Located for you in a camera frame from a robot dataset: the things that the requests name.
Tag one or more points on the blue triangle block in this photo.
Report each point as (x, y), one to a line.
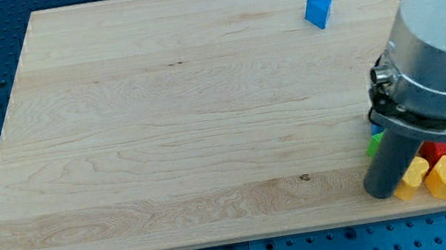
(317, 12)

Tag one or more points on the green star block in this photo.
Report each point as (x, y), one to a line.
(374, 144)

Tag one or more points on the light wooden board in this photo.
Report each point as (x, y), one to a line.
(183, 124)

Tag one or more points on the yellow star block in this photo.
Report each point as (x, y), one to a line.
(412, 179)

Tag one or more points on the red block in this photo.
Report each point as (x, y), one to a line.
(432, 152)

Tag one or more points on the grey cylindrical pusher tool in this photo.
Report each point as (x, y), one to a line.
(390, 163)

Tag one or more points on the blue block behind arm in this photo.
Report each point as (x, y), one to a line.
(376, 129)

